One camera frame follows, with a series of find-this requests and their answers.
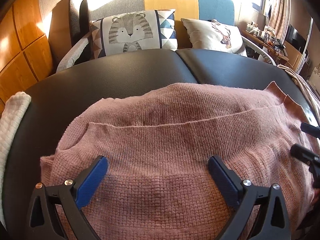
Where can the pink knitted sweater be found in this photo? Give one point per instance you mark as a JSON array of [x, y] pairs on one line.
[[158, 146]]

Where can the beige window curtain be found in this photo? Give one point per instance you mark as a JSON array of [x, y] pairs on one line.
[[278, 13]]

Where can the beige knitted garment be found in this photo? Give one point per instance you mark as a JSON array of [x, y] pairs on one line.
[[311, 98]]

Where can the white knitted cloth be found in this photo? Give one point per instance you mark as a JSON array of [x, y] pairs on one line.
[[11, 118]]

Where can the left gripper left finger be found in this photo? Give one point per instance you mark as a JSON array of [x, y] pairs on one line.
[[43, 221]]

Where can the tiger print pillow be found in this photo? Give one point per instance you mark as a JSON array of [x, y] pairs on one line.
[[141, 30]]

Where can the wooden cabinet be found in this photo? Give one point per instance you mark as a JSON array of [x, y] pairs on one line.
[[26, 56]]

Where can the deer print pillow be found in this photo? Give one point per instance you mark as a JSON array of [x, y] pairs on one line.
[[213, 35]]

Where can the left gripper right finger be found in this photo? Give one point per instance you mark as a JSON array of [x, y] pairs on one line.
[[272, 220]]

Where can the cardboard box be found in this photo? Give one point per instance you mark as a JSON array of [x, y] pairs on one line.
[[293, 55]]

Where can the multicolour sofa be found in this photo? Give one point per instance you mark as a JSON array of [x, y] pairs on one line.
[[83, 12]]

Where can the wooden side table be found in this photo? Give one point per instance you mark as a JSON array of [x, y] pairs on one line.
[[277, 56]]

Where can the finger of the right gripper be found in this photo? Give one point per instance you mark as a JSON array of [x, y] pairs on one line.
[[304, 155], [310, 129]]

